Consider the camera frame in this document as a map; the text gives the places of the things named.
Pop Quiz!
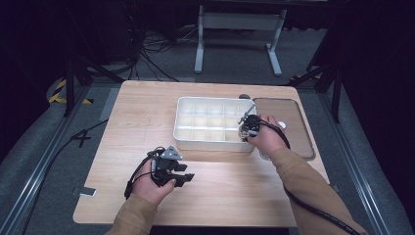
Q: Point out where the white compartment storage box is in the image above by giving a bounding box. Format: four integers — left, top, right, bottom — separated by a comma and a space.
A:
172, 96, 258, 154

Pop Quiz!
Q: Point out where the person's right hand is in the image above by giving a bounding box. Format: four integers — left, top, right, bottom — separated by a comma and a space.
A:
247, 114, 289, 159

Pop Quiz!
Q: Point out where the person's left hand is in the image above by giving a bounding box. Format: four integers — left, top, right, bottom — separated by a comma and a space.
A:
131, 156, 177, 207

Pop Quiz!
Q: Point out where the right hand-held gripper cable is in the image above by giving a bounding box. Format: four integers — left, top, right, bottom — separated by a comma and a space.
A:
257, 118, 362, 235

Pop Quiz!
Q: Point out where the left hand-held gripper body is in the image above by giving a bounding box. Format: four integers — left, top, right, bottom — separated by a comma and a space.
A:
146, 145, 184, 189

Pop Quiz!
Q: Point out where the bundle of black floor cables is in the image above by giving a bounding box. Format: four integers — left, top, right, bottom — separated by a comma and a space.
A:
127, 23, 198, 83

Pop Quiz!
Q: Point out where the clear plastic box lid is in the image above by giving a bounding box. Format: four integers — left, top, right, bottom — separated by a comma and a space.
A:
253, 97, 317, 162

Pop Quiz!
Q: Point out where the aluminium floor rail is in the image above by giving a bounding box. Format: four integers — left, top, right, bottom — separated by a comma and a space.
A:
317, 92, 394, 235
0, 85, 92, 235

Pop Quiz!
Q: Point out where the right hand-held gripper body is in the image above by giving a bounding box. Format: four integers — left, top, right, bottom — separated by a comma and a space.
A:
237, 104, 262, 139

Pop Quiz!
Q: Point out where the grey metal table frame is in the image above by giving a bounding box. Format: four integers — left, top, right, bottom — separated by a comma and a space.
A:
194, 4, 289, 78

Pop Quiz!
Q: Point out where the black floor cable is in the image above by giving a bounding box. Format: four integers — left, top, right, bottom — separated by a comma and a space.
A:
20, 118, 110, 235

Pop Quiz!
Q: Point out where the black metal stand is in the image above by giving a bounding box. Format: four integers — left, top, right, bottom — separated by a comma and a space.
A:
287, 18, 345, 124
63, 53, 125, 118

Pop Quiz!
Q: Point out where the yellow black hazard tape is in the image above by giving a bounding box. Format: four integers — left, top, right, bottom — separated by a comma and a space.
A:
48, 78, 95, 106

